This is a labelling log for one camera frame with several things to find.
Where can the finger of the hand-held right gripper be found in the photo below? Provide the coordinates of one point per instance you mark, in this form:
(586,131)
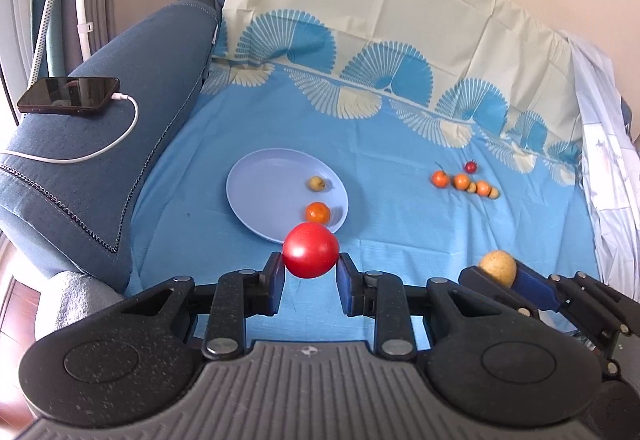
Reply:
(535,285)
(492,292)

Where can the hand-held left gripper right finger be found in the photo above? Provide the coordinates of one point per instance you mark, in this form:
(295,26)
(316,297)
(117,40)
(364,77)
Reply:
(347,290)

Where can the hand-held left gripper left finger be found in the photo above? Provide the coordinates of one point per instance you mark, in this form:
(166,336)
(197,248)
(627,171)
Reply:
(274,287)

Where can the yellow oval fruit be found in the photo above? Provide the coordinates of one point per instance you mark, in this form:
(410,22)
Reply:
(498,266)

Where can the large red tomato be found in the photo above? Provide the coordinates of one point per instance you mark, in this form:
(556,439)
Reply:
(310,250)

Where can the light blue plate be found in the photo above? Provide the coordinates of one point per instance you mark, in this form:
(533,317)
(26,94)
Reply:
(270,185)

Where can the small orange fruit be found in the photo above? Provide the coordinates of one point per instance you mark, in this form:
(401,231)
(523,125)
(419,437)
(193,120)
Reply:
(483,188)
(440,178)
(462,181)

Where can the small dark red fruit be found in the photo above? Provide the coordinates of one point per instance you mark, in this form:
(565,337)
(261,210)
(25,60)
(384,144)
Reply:
(471,166)

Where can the orange tangerine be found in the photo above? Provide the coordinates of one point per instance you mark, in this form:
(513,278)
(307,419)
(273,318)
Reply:
(318,212)

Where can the small yellowish round fruit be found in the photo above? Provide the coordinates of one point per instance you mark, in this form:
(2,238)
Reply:
(316,183)

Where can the crinkled plastic sheet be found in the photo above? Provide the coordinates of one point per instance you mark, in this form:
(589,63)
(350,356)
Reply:
(607,160)

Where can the blue fan-print bed sheet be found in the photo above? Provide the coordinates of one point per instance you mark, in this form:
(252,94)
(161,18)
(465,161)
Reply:
(300,120)

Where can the grey towel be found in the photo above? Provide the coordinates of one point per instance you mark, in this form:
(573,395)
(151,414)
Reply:
(75,305)

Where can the black smartphone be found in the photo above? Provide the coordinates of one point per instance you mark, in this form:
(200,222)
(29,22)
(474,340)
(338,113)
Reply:
(70,93)

